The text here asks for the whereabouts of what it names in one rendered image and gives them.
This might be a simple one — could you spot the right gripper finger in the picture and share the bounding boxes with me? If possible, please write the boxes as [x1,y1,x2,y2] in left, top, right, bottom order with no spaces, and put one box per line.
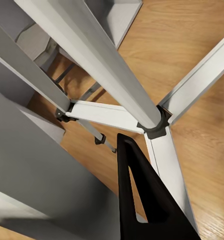
[117,133,202,240]

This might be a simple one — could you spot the camera tripod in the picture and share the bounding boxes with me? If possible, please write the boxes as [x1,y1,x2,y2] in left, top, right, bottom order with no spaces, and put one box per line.
[0,0,224,240]

